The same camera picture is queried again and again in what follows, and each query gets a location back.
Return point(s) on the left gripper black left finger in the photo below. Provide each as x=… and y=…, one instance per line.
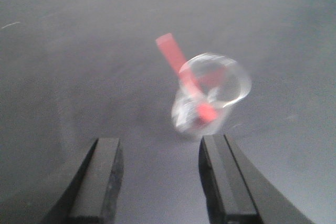
x=93, y=194

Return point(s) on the red plastic spoon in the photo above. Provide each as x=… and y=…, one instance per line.
x=169, y=48

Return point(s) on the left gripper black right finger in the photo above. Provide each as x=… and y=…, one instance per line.
x=236, y=191

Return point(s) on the glass beaker holding red spoon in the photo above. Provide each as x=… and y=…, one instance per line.
x=220, y=81

